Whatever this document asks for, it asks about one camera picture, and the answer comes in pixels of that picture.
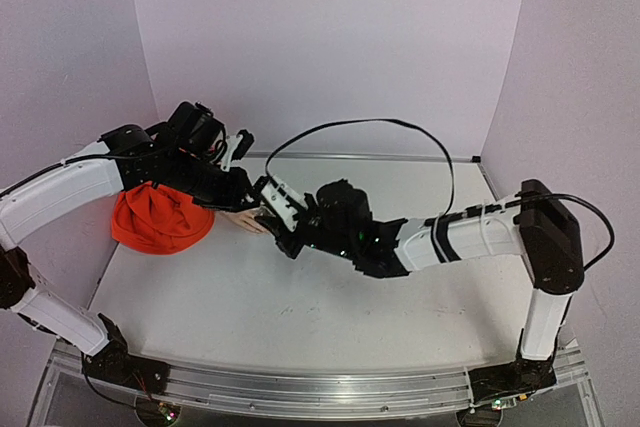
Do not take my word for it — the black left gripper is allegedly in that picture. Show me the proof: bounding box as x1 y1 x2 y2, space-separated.
169 151 265 215

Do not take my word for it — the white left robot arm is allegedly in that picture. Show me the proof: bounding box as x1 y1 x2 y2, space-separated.
1 102 258 384

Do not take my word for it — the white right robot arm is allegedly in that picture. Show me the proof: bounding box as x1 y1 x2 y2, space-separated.
255 176 585 362

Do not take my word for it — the mannequin hand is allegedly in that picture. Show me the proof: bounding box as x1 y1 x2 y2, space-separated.
219 209 268 234

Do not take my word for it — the orange cloth sleeve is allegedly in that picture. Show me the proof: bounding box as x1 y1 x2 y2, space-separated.
111 182 215 255

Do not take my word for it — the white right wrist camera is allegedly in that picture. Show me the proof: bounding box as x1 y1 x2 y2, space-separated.
254 175 308 232

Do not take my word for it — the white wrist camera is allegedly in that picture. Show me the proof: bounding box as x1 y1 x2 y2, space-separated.
216 129 255 172
254 175 308 232

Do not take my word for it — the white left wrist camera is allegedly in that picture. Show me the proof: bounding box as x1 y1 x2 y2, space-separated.
216 129 255 172

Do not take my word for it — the aluminium back rail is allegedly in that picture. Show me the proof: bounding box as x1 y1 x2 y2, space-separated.
245 151 478 164

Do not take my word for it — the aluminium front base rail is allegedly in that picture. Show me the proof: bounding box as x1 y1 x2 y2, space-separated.
47 324 589 421

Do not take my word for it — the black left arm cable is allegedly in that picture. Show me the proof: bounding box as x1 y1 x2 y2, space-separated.
0 154 111 198

